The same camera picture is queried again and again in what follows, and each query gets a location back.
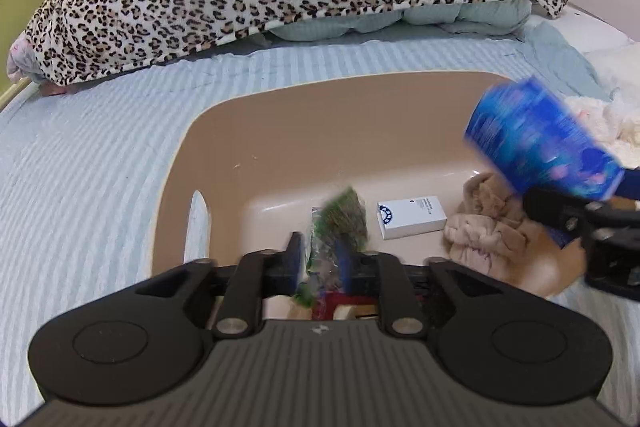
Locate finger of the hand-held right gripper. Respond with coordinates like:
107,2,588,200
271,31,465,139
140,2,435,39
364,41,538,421
522,187,622,249

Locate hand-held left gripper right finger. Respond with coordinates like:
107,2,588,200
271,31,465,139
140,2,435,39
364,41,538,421
335,238,505,339

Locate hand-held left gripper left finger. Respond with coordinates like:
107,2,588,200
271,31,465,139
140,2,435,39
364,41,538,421
135,232,306,341

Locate green leafy plastic packet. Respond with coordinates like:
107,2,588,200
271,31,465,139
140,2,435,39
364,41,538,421
295,187,371,309

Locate blue printed can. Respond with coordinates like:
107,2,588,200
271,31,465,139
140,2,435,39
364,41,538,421
464,77,626,202

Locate beige plastic basin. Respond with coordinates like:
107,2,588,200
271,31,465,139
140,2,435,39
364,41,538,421
151,72,592,304

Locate person's right forearm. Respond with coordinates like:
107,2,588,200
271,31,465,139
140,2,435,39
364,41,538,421
617,167,640,202

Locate red packet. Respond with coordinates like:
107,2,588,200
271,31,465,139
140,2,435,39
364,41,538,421
316,291,377,319

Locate beige crumpled cloth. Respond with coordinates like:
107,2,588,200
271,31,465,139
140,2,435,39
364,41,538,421
444,172,591,298

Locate small white box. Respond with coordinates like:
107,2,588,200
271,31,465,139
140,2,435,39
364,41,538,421
377,196,447,241

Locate white fluffy cloth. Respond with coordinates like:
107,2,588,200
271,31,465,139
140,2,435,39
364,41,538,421
565,47,640,170

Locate grey-blue sheet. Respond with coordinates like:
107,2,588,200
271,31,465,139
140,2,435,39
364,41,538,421
520,23,612,104

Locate light green quilt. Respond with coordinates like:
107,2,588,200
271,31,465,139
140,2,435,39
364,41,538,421
270,0,533,44

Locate pink pillow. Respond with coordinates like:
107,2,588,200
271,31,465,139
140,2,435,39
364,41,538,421
7,32,37,84

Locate green wooden cabinet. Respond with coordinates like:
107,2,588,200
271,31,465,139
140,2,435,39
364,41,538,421
0,0,53,108

